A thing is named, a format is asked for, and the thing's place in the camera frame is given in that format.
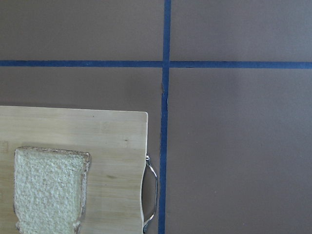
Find wooden cutting board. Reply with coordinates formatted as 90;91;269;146
0;106;148;234

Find bread slice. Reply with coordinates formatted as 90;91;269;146
14;146;91;234

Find metal cutting board handle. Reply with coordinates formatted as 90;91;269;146
142;155;158;234

